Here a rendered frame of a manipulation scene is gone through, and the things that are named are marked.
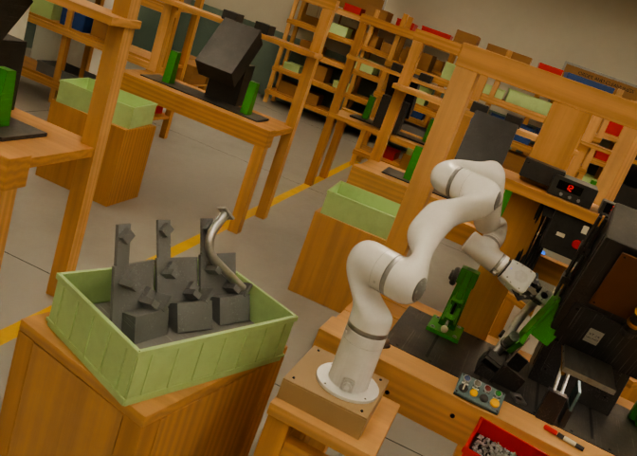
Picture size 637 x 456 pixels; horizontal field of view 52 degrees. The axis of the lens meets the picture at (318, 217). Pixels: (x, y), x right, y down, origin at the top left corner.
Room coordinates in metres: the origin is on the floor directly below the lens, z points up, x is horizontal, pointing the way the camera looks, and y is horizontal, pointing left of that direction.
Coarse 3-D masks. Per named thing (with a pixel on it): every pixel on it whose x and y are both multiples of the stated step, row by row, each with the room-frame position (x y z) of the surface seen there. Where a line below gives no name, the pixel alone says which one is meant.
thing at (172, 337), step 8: (96, 304) 1.76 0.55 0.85; (104, 304) 1.77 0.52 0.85; (104, 312) 1.73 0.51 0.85; (168, 328) 1.77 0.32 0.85; (216, 328) 1.87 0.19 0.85; (224, 328) 1.89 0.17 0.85; (232, 328) 1.90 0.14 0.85; (168, 336) 1.73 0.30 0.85; (176, 336) 1.74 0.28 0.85; (184, 336) 1.76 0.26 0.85; (192, 336) 1.77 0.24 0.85; (136, 344) 1.63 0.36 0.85; (144, 344) 1.64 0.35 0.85; (152, 344) 1.65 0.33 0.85; (160, 344) 1.67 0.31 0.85
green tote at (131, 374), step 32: (64, 288) 1.63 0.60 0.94; (96, 288) 1.76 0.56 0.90; (256, 288) 2.02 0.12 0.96; (64, 320) 1.61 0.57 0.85; (96, 320) 1.53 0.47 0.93; (256, 320) 2.00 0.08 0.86; (288, 320) 1.88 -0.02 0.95; (96, 352) 1.51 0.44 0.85; (128, 352) 1.44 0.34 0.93; (160, 352) 1.48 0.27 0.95; (192, 352) 1.58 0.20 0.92; (224, 352) 1.68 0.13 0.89; (256, 352) 1.80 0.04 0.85; (128, 384) 1.43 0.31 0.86; (160, 384) 1.51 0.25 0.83; (192, 384) 1.61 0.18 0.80
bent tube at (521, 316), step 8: (544, 288) 2.19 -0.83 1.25; (544, 296) 2.20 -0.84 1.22; (528, 304) 2.24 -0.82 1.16; (536, 304) 2.21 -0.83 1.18; (544, 304) 2.15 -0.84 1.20; (520, 312) 2.24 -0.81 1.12; (528, 312) 2.23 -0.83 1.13; (520, 320) 2.22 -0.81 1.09; (512, 328) 2.20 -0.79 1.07; (504, 336) 2.17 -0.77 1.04; (496, 352) 2.14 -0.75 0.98
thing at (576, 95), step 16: (464, 48) 2.59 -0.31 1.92; (480, 48) 2.58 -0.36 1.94; (464, 64) 2.59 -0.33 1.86; (480, 64) 2.57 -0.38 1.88; (496, 64) 2.56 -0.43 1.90; (512, 64) 2.54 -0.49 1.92; (528, 64) 2.53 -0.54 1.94; (512, 80) 2.54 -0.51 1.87; (528, 80) 2.52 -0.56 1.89; (544, 80) 2.51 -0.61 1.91; (560, 80) 2.49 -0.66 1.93; (544, 96) 2.50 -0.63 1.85; (560, 96) 2.49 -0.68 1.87; (576, 96) 2.47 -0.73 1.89; (592, 96) 2.46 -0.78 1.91; (608, 96) 2.45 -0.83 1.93; (592, 112) 2.45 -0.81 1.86; (608, 112) 2.44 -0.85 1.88; (624, 112) 2.43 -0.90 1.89
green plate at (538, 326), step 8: (552, 296) 2.16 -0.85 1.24; (552, 304) 2.06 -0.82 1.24; (544, 312) 2.07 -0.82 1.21; (552, 312) 2.07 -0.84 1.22; (536, 320) 2.08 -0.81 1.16; (544, 320) 2.07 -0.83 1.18; (552, 320) 2.06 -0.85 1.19; (528, 328) 2.09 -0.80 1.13; (536, 328) 2.07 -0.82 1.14; (544, 328) 2.07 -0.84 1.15; (552, 328) 2.06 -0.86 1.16; (536, 336) 2.07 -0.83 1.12; (544, 336) 2.06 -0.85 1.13; (552, 336) 2.06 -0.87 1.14; (544, 344) 2.06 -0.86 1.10
